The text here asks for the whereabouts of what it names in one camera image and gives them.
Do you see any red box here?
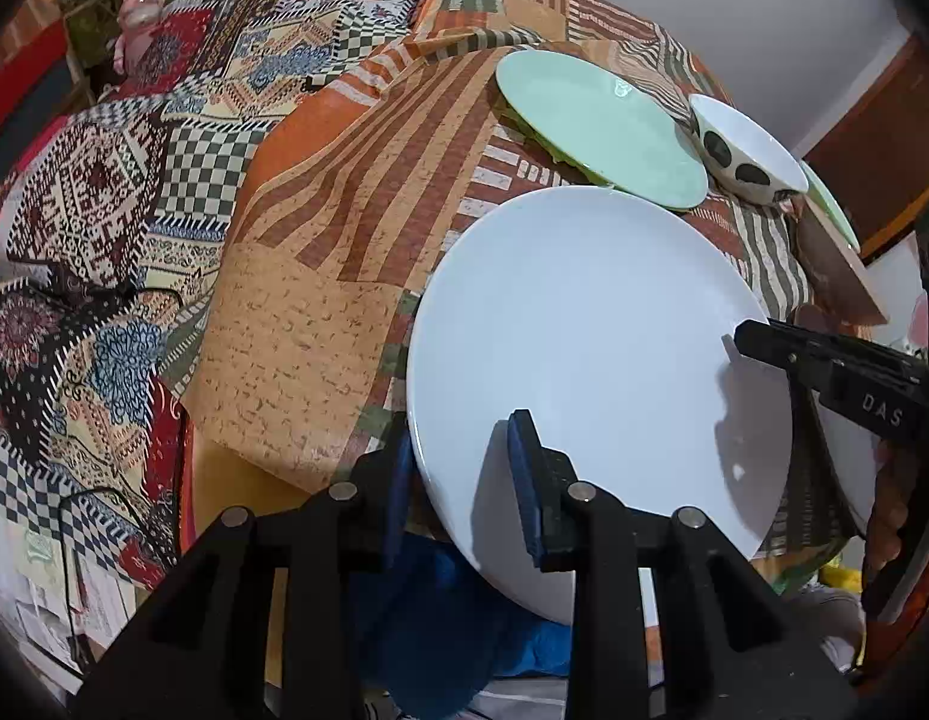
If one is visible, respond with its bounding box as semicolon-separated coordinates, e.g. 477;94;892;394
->
0;15;70;143

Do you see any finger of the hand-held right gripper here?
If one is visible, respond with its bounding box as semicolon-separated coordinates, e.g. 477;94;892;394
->
735;319;929;440
790;382;867;537

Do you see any mint green plate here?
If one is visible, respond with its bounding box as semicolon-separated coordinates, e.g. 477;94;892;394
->
495;49;709;211

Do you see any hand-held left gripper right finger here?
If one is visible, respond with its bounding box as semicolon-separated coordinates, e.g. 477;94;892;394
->
505;409;859;720

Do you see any dark blue box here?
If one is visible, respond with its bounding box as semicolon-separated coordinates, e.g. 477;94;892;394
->
0;67;86;185

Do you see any white bowl with black spots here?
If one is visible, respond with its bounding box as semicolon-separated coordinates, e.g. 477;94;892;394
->
690;94;809;205

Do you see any patterned checkered quilt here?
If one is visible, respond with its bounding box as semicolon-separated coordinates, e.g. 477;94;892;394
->
0;0;436;593

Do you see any blue cloth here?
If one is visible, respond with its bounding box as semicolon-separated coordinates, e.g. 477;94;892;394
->
350;532;580;720

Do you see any mint green bowl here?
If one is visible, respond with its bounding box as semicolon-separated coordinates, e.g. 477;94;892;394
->
801;161;862;252

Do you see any black cable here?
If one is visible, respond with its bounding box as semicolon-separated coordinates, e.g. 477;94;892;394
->
14;256;214;320

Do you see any large white plate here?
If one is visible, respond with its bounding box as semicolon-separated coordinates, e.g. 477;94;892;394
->
406;186;794;627

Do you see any orange striped patchwork blanket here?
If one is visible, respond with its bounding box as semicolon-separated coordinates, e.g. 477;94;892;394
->
183;0;886;593

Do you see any brown wooden door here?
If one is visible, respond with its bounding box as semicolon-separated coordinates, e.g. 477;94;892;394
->
793;28;929;260

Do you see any pink bunny toy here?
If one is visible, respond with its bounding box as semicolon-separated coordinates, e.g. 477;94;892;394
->
112;0;167;72

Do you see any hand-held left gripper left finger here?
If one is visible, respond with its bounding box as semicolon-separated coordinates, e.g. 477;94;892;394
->
74;418;421;720

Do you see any person's right hand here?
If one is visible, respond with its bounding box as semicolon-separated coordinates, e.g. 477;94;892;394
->
864;437;922;578

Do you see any yellow toy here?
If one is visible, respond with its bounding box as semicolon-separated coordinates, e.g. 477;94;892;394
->
819;561;865;595

